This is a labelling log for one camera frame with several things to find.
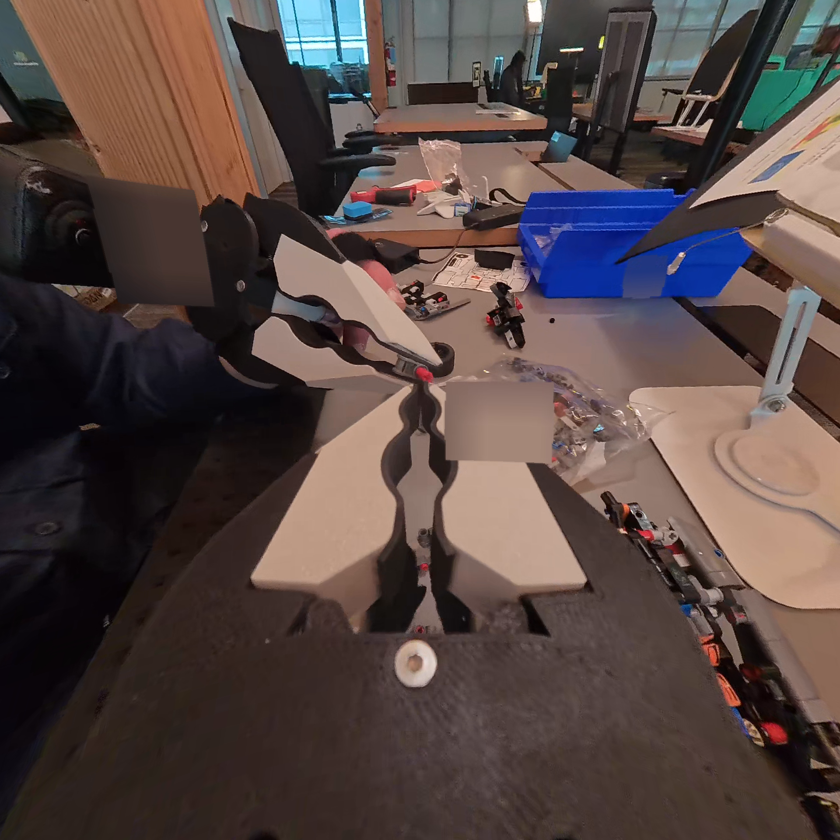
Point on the black flat power bank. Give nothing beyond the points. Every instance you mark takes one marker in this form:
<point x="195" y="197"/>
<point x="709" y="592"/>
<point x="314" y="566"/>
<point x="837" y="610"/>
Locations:
<point x="492" y="216"/>

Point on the small black toy tyre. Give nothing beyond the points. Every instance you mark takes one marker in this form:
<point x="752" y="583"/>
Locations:
<point x="447" y="354"/>

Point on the grey brick beam assembly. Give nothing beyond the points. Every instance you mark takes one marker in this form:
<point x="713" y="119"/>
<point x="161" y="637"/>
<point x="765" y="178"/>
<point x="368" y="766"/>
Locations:
<point x="410" y="369"/>

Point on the white recycling bin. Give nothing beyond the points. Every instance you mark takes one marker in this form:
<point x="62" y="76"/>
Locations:
<point x="351" y="124"/>

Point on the red black electric screwdriver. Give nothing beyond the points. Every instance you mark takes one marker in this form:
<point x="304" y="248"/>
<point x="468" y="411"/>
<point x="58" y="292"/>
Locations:
<point x="394" y="195"/>

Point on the wood-edged desk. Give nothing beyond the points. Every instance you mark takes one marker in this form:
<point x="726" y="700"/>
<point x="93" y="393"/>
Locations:
<point x="453" y="118"/>

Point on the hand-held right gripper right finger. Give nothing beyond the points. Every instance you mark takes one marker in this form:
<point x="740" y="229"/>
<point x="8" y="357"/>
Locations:
<point x="512" y="525"/>

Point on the large toy brick car model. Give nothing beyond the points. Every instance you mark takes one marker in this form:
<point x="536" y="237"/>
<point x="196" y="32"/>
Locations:
<point x="689" y="577"/>

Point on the black metal pole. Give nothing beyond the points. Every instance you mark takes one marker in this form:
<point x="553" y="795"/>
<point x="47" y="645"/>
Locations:
<point x="741" y="98"/>

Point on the narrow wooden pillar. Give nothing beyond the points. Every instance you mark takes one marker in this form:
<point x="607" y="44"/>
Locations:
<point x="375" y="39"/>

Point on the clear bag of brick pieces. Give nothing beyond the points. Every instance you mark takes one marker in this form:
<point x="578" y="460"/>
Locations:
<point x="590" y="407"/>

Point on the small black red brick assembly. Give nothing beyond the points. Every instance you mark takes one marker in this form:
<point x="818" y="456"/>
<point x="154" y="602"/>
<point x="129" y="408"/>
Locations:
<point x="508" y="315"/>

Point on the white plastic stick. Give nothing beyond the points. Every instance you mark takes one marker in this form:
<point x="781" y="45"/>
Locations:
<point x="486" y="190"/>

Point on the red fire extinguisher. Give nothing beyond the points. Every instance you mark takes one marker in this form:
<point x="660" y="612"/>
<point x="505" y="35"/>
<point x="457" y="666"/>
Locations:
<point x="391" y="65"/>

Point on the pink paper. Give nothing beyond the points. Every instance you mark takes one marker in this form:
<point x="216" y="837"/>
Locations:
<point x="423" y="185"/>

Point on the blue plastic bin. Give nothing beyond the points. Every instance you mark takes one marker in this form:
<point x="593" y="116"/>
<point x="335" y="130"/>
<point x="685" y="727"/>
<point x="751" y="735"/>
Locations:
<point x="577" y="262"/>

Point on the blue foil wrapper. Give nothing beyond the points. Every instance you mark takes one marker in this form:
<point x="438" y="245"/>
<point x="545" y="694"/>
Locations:
<point x="384" y="212"/>

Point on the person's left forearm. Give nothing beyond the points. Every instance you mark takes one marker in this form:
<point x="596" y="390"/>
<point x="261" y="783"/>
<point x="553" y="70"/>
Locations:
<point x="118" y="367"/>

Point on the upright clear plastic bag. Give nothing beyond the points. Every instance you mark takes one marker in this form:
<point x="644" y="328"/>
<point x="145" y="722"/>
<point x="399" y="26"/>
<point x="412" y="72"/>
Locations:
<point x="439" y="161"/>

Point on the white plastic part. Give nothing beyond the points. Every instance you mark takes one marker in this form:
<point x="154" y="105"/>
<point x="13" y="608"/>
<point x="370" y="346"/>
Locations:
<point x="441" y="207"/>

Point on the white sticker sheet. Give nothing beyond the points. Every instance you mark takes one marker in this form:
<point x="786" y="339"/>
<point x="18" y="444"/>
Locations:
<point x="459" y="275"/>

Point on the teal laptop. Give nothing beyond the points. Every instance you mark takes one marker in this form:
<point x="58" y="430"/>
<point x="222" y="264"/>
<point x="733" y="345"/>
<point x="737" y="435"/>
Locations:
<point x="561" y="148"/>

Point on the dark wall screen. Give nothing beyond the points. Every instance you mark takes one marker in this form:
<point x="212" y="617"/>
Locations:
<point x="571" y="26"/>

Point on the printed instruction sheet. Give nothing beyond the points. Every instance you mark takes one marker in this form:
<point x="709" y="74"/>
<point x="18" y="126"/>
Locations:
<point x="787" y="164"/>

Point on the black power brick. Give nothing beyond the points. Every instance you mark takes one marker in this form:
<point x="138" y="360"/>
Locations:
<point x="394" y="253"/>

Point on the green cover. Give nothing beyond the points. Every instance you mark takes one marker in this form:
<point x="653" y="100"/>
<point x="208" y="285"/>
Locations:
<point x="800" y="92"/>

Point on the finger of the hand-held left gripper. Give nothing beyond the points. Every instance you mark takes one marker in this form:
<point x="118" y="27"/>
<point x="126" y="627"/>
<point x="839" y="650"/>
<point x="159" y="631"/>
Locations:
<point x="328" y="282"/>
<point x="289" y="354"/>

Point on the black foam pouch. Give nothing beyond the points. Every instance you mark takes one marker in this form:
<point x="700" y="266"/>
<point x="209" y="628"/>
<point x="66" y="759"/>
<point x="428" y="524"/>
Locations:
<point x="493" y="258"/>

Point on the flat brick assembly grey blade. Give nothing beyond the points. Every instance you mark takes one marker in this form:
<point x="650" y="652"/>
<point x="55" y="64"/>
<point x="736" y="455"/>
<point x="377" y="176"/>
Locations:
<point x="430" y="303"/>

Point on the black panel on white stand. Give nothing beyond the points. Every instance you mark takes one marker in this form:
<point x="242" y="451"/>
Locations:
<point x="722" y="59"/>

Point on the white book stand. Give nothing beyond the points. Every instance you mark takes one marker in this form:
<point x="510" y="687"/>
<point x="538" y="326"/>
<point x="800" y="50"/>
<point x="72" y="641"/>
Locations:
<point x="709" y="525"/>

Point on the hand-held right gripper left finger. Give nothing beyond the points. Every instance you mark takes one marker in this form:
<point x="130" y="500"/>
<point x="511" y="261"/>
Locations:
<point x="328" y="525"/>

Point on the blue eraser block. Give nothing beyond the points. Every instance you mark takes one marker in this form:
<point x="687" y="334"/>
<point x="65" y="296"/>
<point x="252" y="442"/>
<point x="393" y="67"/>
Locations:
<point x="358" y="210"/>

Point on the wide wooden pillar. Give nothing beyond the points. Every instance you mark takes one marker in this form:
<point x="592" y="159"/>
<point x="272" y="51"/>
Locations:
<point x="131" y="85"/>

